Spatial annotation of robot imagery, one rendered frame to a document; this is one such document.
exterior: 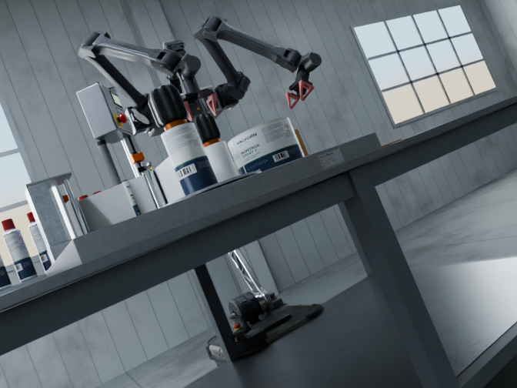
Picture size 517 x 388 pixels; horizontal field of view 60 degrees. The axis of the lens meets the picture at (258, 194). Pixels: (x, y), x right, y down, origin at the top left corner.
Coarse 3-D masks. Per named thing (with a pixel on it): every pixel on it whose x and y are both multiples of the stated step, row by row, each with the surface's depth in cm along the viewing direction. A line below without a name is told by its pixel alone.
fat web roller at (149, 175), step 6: (144, 174) 148; (150, 174) 148; (150, 180) 148; (156, 180) 149; (150, 186) 148; (156, 186) 148; (150, 192) 148; (156, 192) 148; (156, 198) 147; (162, 198) 148; (156, 204) 148; (162, 204) 148
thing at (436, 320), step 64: (320, 192) 103; (192, 256) 85; (384, 256) 107; (512, 256) 191; (0, 320) 68; (64, 320) 72; (320, 320) 213; (384, 320) 177; (448, 320) 152; (512, 320) 133; (192, 384) 196; (256, 384) 166; (320, 384) 143; (384, 384) 126; (448, 384) 106
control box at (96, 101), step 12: (96, 84) 168; (84, 96) 168; (96, 96) 168; (108, 96) 171; (84, 108) 168; (96, 108) 167; (108, 108) 168; (120, 108) 180; (96, 120) 167; (108, 120) 167; (96, 132) 167; (108, 132) 167; (120, 132) 173; (132, 132) 183
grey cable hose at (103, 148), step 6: (96, 144) 173; (102, 144) 172; (102, 150) 172; (108, 150) 174; (102, 156) 173; (108, 156) 172; (108, 162) 172; (108, 168) 172; (114, 168) 173; (108, 174) 173; (114, 174) 172; (114, 180) 172; (120, 180) 173
